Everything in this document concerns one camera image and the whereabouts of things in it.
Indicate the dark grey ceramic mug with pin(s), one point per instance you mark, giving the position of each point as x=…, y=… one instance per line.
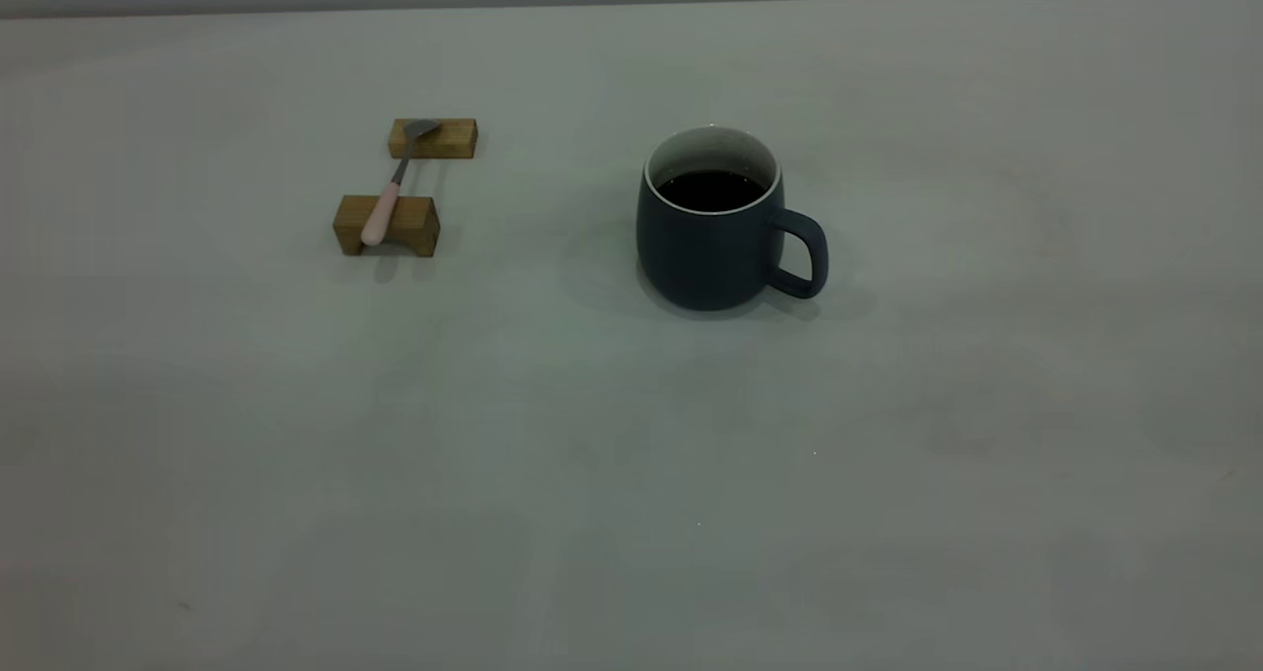
x=705, y=257

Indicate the dark coffee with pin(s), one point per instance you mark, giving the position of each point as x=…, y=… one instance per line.
x=710, y=190

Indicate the arched wooden block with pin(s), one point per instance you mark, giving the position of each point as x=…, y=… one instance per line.
x=414, y=219

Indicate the flat wooden block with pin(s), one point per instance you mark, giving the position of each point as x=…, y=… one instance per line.
x=456, y=140

